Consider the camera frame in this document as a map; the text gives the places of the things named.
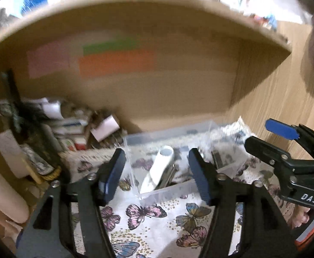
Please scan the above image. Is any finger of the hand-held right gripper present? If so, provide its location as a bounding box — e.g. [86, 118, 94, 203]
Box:
[265, 118, 314, 164]
[244, 136, 314, 168]

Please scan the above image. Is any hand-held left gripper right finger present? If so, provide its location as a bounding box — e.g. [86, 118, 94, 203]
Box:
[188, 148, 299, 258]

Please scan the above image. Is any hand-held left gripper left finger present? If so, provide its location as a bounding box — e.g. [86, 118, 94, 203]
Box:
[16, 148, 127, 258]

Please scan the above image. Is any small black plastic block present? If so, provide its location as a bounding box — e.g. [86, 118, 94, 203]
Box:
[211, 150, 224, 167]

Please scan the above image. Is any silver metal clip tool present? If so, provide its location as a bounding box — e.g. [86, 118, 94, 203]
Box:
[157, 163, 179, 189]

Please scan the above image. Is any clear plastic storage box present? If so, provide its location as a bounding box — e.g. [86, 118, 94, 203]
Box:
[123, 121, 251, 200]

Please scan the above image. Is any white tube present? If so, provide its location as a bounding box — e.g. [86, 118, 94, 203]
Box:
[139, 145, 175, 194]

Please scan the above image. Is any person's right hand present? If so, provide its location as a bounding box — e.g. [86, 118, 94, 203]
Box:
[287, 204, 314, 229]

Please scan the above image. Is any small pink box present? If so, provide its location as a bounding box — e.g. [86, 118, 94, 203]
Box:
[90, 115, 120, 142]

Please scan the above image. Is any butterfly print tablecloth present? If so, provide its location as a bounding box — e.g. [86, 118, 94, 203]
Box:
[60, 115, 303, 258]

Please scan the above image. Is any pile of papers and booklets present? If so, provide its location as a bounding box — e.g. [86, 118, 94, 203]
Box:
[0, 96, 126, 151]

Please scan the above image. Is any wooden desk shelf unit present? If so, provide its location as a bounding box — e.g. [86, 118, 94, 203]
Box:
[0, 0, 314, 258]

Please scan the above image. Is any tall dark patterned bottle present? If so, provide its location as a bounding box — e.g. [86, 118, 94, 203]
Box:
[0, 69, 64, 182]

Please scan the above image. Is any white paper box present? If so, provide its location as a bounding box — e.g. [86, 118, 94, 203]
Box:
[0, 129, 37, 178]

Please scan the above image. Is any orange sticky note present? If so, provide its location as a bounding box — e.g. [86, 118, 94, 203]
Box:
[78, 51, 155, 78]

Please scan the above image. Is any cream cylindrical roll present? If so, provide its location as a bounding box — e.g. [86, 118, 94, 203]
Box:
[0, 164, 30, 224]

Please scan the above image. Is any green sticky note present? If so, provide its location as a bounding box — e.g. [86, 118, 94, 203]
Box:
[83, 38, 139, 54]

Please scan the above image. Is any pink sticky note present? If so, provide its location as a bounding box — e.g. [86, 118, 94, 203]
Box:
[27, 41, 71, 79]

